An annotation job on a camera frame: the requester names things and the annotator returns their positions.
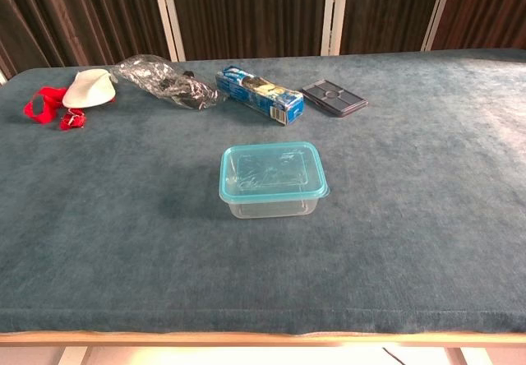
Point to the blue snack package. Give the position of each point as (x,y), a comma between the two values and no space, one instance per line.
(246,91)

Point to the small black object in bag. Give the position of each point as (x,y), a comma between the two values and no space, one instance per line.
(189,74)

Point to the crumpled clear plastic bag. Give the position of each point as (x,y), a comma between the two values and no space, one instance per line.
(156,77)

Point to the blue carpet table cloth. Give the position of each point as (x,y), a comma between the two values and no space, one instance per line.
(123,225)

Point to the dark brown curtain panel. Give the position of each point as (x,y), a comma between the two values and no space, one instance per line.
(82,15)
(489,7)
(250,11)
(386,11)

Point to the white slipper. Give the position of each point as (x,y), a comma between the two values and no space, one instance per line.
(88,89)

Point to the white frame post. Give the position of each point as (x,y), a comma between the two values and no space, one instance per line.
(333,11)
(170,15)
(437,11)
(2,77)

